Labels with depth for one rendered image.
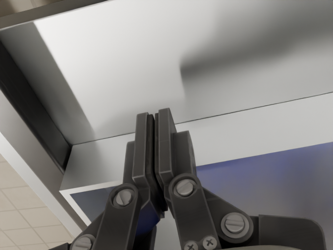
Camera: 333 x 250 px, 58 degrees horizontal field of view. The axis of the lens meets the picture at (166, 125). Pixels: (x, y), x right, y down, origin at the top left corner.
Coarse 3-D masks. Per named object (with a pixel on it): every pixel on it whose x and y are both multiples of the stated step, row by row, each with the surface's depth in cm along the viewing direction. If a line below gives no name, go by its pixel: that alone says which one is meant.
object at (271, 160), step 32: (320, 96) 17; (192, 128) 17; (224, 128) 17; (256, 128) 16; (288, 128) 16; (320, 128) 15; (96, 160) 17; (224, 160) 15; (256, 160) 15; (288, 160) 20; (320, 160) 20; (64, 192) 16; (96, 192) 20; (224, 192) 22; (256, 192) 22; (288, 192) 22; (320, 192) 22; (160, 224) 25; (320, 224) 25
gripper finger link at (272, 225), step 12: (252, 216) 10; (264, 216) 10; (276, 216) 10; (288, 216) 10; (264, 228) 10; (276, 228) 10; (288, 228) 10; (300, 228) 10; (312, 228) 10; (252, 240) 10; (264, 240) 10; (276, 240) 10; (288, 240) 9; (300, 240) 9; (312, 240) 9; (324, 240) 9
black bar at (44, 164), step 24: (0, 48) 14; (0, 72) 14; (0, 96) 14; (24, 96) 15; (0, 120) 15; (24, 120) 15; (48, 120) 17; (24, 144) 16; (48, 144) 16; (48, 168) 17; (72, 216) 21
